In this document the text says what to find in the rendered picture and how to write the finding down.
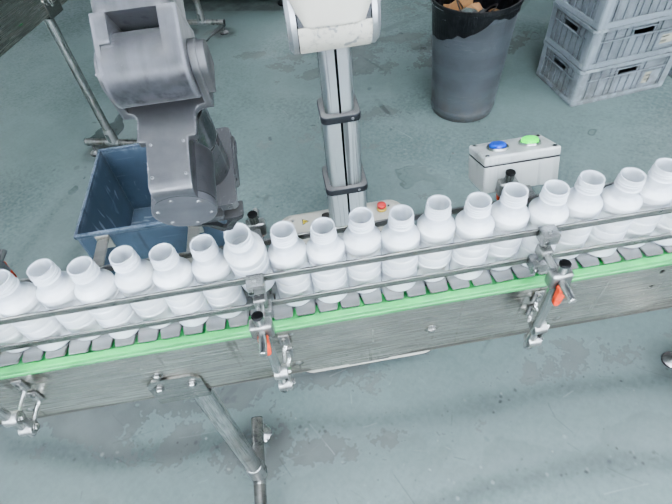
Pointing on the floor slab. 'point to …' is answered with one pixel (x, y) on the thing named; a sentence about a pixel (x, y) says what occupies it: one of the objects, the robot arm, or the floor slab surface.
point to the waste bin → (469, 57)
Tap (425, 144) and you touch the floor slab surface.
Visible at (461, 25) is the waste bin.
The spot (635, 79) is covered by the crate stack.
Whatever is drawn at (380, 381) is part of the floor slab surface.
